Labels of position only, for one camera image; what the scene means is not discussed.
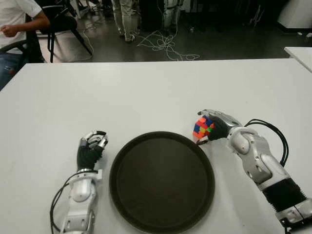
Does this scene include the dark brown round plate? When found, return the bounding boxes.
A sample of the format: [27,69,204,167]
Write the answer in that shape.
[109,131,216,234]

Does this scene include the seated person in white shirt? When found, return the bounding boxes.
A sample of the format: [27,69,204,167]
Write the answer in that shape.
[0,0,51,91]

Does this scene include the standing person in beige trousers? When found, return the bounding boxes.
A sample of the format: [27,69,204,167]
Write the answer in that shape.
[111,0,141,44]

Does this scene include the white side table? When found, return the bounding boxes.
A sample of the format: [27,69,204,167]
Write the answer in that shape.
[284,46,312,74]

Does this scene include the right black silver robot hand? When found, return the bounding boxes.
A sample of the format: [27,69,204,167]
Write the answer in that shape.
[192,109,243,146]

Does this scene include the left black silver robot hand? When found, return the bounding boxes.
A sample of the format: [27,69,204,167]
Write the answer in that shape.
[77,130,110,171]

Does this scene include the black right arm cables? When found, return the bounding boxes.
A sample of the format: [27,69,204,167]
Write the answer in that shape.
[244,118,290,166]

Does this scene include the black armrest office chair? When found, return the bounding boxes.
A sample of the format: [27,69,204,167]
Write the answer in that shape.
[0,40,46,64]

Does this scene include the white cabinet with black base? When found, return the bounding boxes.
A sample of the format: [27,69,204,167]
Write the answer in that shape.
[276,0,312,32]

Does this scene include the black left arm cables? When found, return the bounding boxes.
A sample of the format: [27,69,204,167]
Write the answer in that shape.
[50,174,78,232]

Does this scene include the tangled white floor cable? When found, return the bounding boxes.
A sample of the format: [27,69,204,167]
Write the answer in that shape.
[136,29,201,61]

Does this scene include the multicoloured Rubik's cube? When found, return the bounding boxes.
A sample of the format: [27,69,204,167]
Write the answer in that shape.
[192,116,215,139]

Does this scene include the black wheeled cabinet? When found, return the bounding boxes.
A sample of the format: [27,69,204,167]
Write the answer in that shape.
[140,0,166,32]

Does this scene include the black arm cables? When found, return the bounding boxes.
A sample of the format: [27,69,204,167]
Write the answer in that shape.
[50,174,78,232]
[244,118,290,166]

